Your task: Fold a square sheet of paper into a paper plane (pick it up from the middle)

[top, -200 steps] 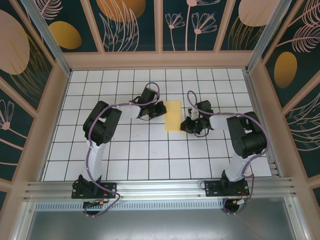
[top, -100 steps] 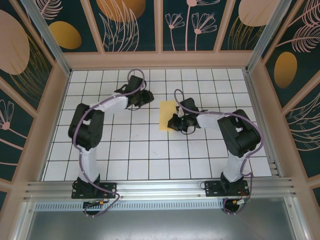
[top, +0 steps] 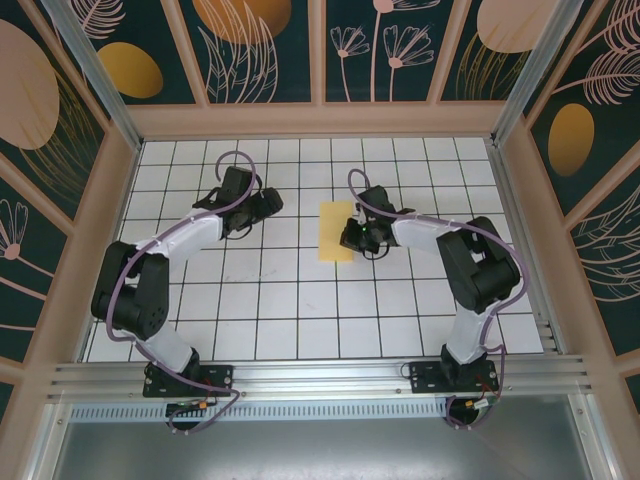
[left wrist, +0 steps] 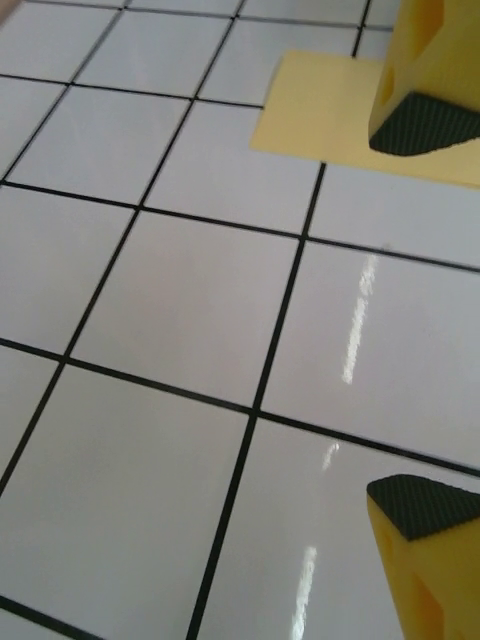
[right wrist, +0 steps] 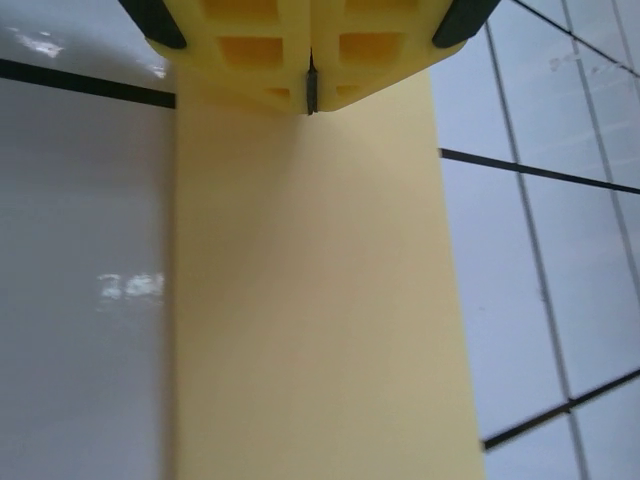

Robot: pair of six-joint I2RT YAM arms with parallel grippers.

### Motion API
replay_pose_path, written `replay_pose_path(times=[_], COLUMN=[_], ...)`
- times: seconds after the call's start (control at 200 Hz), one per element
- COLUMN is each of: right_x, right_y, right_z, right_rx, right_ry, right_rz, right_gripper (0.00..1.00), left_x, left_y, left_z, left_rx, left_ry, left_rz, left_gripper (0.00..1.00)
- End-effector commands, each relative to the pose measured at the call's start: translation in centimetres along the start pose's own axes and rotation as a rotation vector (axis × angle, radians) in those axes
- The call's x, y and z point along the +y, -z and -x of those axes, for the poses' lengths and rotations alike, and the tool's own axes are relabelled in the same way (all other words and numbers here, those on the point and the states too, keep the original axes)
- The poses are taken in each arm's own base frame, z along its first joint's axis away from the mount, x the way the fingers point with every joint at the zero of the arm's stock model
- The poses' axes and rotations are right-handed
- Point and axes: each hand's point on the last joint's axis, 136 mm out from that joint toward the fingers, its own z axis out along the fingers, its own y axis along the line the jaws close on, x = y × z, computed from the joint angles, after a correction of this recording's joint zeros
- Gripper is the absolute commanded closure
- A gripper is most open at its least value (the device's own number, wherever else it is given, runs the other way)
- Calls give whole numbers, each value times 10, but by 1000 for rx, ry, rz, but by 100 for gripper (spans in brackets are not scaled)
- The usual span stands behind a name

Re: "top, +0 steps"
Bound yellow cloth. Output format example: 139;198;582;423
317;200;356;263

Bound black base plate right arm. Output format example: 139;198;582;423
408;359;500;396

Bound black base plate left arm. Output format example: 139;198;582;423
143;362;236;399

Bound grey metal sheet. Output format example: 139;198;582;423
49;419;596;480

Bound wall panel large orange circle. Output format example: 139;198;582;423
179;0;316;104

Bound long aluminium mounting rail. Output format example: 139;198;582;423
47;354;594;401

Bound aluminium side rail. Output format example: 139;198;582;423
487;139;564;356

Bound wall panel small golden oval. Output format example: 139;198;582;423
64;0;209;106

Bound wall panel pink flowers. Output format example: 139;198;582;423
324;0;441;104

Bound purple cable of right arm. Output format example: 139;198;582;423
347;168;531;432

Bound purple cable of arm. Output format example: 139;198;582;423
104;151;264;437
347;168;531;432

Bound aluminium corner post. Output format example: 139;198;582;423
489;0;584;146
39;0;144;151

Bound slotted grey cable duct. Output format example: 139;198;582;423
69;403;451;422

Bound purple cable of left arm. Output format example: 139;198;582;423
104;151;264;437

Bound wall panel pale pink circle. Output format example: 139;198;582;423
439;0;546;101

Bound wall panel single flower outline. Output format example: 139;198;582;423
0;164;69;366

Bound wall panel large pink oval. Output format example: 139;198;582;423
0;0;109;236

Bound wall panel pink leaf outlines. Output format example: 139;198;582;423
569;194;640;356

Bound wall panel oval and feather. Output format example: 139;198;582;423
524;0;640;216

